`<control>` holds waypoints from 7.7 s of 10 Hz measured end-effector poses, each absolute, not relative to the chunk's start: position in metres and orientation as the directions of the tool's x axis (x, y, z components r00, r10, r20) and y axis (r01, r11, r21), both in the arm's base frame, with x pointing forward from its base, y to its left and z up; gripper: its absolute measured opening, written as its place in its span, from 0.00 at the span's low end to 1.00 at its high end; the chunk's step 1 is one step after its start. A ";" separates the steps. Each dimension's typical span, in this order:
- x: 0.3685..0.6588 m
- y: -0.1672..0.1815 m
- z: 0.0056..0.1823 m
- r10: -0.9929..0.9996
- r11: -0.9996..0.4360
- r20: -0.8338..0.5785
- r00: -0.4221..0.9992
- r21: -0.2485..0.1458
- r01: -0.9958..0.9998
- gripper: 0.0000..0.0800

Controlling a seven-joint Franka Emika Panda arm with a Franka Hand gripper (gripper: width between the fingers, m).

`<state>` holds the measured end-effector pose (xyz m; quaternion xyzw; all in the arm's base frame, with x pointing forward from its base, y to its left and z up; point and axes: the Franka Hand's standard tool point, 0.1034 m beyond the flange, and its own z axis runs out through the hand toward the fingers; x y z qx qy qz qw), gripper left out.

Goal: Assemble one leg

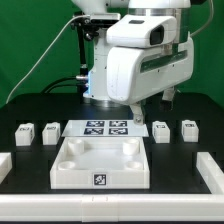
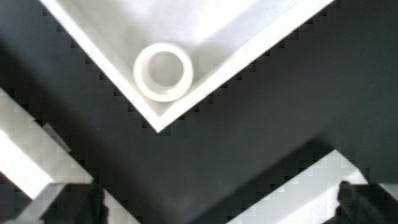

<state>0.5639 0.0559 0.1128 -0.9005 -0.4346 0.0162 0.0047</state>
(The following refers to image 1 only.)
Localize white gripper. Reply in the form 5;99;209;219
107;38;194;125

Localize white square tabletop tray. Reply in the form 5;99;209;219
50;137;150;189

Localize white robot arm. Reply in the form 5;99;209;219
71;0;194;125

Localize white sheet with fiducial tags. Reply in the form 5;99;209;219
62;120;148;137

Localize white left fence piece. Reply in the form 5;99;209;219
0;153;12;184

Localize black cables at base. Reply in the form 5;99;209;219
40;77;88;94

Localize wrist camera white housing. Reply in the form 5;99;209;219
106;15;177;48

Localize white right fence rail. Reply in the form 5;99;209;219
196;152;224;195

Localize white fence rail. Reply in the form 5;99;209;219
196;152;224;195
0;194;224;222

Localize black camera on stand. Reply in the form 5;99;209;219
70;12;120;93

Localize white cable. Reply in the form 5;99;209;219
4;14;91;105

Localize white front fence rail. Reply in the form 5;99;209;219
0;194;224;222

